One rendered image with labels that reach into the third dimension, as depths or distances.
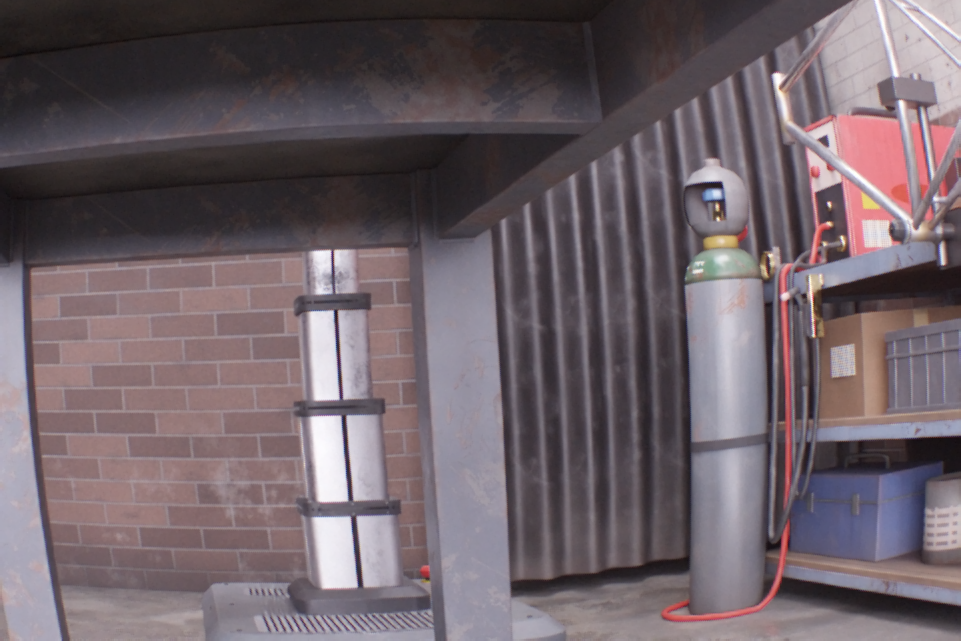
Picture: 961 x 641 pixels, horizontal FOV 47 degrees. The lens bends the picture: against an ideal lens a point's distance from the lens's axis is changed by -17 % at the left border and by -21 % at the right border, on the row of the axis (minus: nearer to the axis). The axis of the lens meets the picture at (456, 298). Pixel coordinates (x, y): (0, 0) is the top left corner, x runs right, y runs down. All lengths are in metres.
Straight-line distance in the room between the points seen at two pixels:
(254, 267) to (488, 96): 3.11
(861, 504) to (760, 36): 2.17
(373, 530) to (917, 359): 1.19
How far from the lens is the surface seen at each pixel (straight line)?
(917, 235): 2.19
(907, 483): 2.76
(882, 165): 3.23
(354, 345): 1.95
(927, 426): 2.39
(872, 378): 2.72
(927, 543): 2.58
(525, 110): 0.89
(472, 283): 1.47
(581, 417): 3.69
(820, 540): 2.99
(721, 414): 2.95
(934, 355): 2.46
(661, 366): 3.81
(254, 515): 3.95
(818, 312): 2.78
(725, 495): 2.96
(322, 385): 1.94
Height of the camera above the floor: 0.56
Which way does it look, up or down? 5 degrees up
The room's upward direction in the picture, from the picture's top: 3 degrees counter-clockwise
